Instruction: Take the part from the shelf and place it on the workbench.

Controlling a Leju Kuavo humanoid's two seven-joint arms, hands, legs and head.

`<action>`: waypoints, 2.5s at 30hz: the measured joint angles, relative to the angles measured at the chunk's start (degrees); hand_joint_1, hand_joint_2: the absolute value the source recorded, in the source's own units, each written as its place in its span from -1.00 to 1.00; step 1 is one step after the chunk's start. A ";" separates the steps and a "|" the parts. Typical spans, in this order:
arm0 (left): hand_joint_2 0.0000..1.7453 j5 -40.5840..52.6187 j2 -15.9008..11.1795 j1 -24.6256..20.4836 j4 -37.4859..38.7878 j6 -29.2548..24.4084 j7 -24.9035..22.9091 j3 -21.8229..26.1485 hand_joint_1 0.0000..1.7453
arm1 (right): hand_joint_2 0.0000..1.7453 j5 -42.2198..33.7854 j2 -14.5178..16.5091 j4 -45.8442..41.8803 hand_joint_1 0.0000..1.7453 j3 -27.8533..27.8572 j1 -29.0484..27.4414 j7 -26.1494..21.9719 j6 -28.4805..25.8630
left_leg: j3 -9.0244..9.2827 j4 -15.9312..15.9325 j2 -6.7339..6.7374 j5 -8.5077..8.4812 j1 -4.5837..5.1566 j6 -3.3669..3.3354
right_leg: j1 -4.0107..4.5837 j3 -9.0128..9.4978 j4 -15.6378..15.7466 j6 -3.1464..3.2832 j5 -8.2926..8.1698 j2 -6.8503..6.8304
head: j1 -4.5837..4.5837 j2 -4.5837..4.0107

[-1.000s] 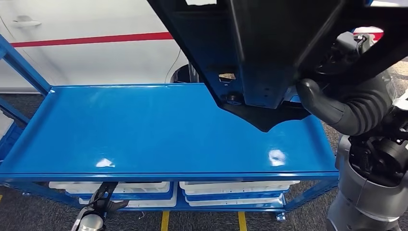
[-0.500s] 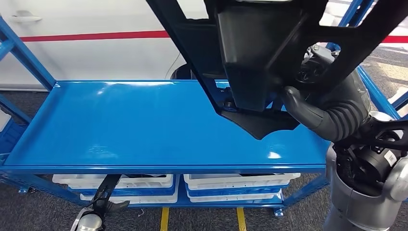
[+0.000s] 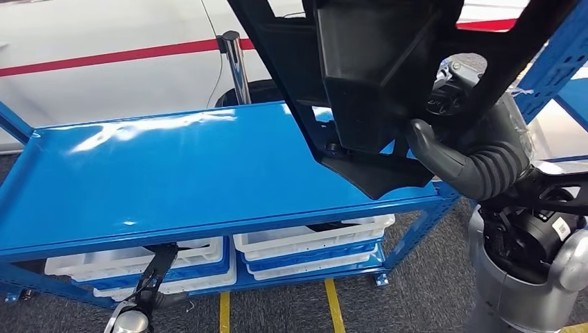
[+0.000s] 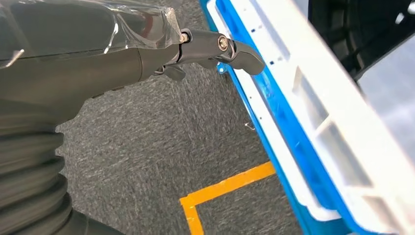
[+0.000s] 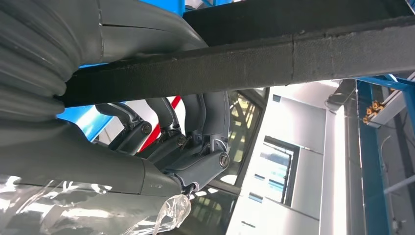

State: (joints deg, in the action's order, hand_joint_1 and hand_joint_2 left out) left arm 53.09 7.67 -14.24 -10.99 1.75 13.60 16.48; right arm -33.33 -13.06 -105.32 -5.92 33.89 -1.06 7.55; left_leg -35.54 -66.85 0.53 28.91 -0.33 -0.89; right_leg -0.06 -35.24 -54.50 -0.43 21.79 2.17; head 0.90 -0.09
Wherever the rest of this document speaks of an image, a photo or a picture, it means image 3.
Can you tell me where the long black plastic part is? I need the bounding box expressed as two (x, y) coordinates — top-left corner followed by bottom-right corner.
(227, 0), (580, 200)

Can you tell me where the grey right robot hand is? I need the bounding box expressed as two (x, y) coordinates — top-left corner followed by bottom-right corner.
(406, 58), (535, 185)

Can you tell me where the white car with red stripe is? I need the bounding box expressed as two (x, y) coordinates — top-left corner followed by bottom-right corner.
(0, 0), (588, 155)

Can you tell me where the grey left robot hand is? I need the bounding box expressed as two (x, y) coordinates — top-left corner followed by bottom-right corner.
(149, 291), (190, 309)

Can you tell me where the yellow floor tape square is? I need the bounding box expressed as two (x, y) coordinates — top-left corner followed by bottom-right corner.
(218, 279), (346, 333)

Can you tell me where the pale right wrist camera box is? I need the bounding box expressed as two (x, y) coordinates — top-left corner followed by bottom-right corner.
(533, 158), (567, 176)

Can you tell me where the black left wrist camera bracket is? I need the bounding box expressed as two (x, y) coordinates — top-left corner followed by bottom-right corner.
(130, 244), (180, 318)

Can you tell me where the chrome stanchion post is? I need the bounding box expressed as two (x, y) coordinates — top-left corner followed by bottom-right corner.
(214, 31), (288, 109)

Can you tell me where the black plastic bracket part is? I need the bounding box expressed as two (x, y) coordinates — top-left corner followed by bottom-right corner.
(143, 244), (210, 254)
(305, 221), (365, 232)

